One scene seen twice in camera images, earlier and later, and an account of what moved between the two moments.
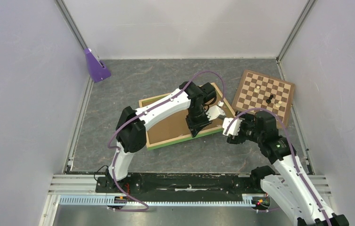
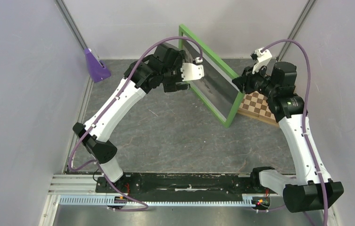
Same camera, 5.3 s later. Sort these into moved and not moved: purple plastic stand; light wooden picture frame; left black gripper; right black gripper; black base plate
Moved: right black gripper; left black gripper; light wooden picture frame
Not moved: black base plate; purple plastic stand
